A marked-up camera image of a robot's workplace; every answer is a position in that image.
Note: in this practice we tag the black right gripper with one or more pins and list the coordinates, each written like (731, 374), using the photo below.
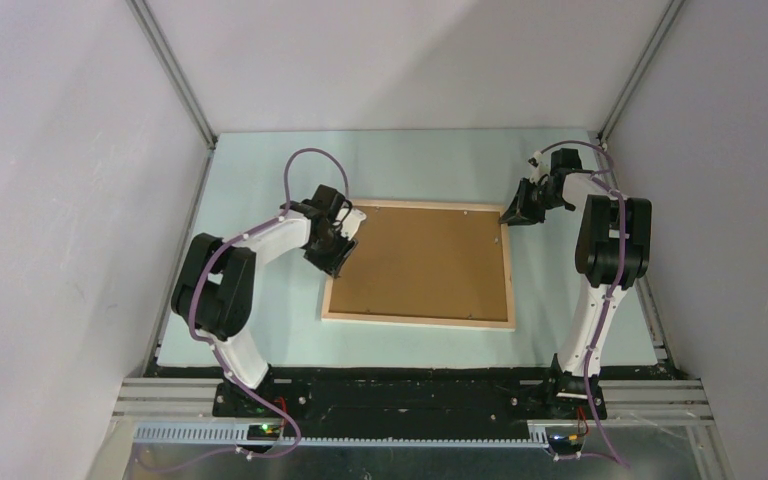
(520, 212)

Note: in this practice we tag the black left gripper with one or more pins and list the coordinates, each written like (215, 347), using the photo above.
(333, 263)

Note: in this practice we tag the light wooden picture frame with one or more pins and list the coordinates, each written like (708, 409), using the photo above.
(506, 298)

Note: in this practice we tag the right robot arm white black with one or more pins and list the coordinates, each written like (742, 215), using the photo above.
(612, 252)

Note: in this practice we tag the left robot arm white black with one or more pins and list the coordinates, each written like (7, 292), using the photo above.
(214, 290)

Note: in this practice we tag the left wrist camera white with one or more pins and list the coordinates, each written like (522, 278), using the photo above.
(349, 221)

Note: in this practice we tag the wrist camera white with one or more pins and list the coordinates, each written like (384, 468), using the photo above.
(539, 169)
(349, 221)

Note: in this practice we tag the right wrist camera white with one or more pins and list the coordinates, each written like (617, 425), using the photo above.
(539, 169)

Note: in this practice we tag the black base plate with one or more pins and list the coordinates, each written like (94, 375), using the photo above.
(405, 403)

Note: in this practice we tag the right aluminium corner rail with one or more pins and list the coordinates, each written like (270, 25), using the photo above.
(641, 66)

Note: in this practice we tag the aluminium corner rail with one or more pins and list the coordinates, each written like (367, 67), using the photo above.
(641, 66)
(162, 48)

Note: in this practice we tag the front aluminium rail frame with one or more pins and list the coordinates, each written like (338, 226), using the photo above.
(170, 429)

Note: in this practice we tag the left aluminium corner rail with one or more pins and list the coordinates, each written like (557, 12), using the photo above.
(162, 48)

